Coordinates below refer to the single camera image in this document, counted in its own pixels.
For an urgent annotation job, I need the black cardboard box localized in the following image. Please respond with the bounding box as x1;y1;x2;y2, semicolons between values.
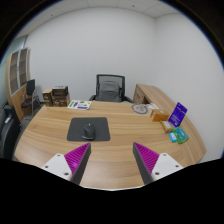
51;85;69;97

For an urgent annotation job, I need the green flat box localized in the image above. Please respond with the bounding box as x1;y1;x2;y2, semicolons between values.
172;126;190;145

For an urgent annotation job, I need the small black chair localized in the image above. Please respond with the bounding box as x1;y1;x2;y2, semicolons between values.
20;79;42;116

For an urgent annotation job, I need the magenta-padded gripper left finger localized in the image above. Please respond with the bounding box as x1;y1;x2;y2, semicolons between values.
40;142;92;185

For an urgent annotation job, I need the black leather office chair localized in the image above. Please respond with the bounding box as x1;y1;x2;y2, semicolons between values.
0;104;22;160

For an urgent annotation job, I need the small tan box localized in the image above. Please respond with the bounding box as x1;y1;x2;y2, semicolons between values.
160;120;174;134

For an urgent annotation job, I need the large brown cardboard box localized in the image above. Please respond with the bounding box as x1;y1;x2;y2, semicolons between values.
51;93;71;108

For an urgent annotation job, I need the dark grey mouse pad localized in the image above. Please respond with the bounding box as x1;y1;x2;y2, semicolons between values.
66;116;111;142

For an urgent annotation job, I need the small brown cardboard box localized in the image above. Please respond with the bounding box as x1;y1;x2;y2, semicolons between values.
42;88;54;104

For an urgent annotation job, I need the wooden shelf unit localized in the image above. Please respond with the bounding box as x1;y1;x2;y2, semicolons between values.
4;47;33;121

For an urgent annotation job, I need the grey mesh office chair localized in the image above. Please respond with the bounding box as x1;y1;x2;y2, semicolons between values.
88;73;134;104

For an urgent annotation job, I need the black computer mouse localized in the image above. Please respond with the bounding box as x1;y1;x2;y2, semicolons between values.
81;122;97;141

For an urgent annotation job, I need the purple standing card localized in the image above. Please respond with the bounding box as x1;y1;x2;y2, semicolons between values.
167;101;189;128

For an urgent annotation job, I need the orange-brown cardboard box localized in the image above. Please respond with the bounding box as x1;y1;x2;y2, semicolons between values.
149;109;171;123

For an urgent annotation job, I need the small blue box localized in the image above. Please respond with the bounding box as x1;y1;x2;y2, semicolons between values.
168;131;179;144

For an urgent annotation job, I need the wooden side desk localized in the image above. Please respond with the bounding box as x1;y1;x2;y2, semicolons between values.
132;83;171;109

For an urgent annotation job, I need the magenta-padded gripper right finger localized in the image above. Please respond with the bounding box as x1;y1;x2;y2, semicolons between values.
132;141;184;185

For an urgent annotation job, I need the round grey printed sheet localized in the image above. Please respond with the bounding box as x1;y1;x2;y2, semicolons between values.
130;103;150;115

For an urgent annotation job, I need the white printed sheet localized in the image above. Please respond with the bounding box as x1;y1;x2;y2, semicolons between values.
66;99;93;111

